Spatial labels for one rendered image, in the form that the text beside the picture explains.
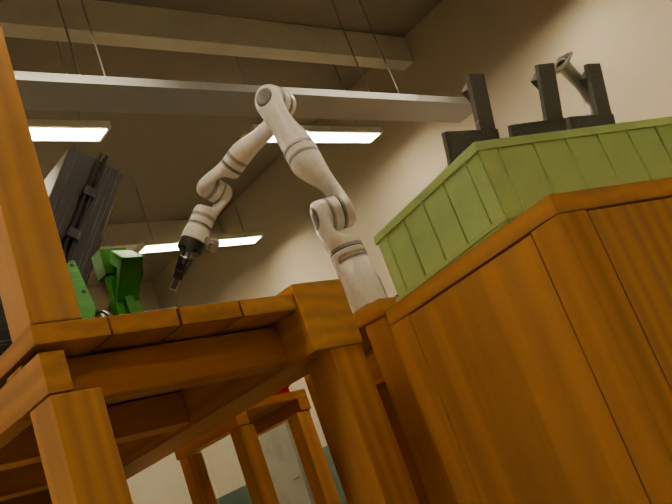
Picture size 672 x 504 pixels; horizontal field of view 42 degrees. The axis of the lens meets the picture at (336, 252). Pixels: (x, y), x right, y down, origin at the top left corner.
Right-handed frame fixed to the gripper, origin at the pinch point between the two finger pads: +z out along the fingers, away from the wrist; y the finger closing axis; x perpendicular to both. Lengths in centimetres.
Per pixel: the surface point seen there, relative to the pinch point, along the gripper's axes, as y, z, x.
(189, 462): -15, 43, 23
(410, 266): 76, -3, 47
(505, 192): 107, -11, 53
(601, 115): 83, -51, 77
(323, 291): 68, 6, 33
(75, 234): 15.2, 0.6, -28.0
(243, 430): 8.8, 32.0, 32.0
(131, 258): 51, 10, -8
